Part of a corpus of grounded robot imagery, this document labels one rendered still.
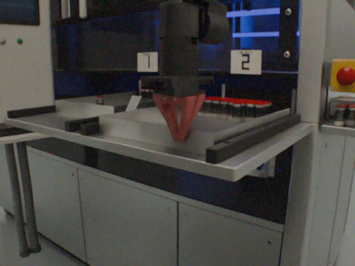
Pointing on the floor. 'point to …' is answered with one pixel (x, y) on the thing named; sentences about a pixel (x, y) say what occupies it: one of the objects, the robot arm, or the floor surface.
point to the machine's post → (298, 169)
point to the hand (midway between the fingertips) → (178, 136)
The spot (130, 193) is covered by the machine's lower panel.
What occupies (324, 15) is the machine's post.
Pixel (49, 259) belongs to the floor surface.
